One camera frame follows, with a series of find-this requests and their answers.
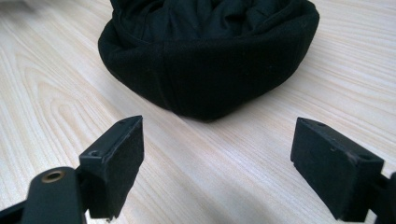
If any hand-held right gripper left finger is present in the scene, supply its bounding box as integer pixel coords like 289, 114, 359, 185
78, 115, 145, 220

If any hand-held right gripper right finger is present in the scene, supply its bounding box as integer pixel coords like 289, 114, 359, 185
290, 117, 385, 223

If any black cloth hat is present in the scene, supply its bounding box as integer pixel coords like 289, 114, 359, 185
97, 0, 320, 121

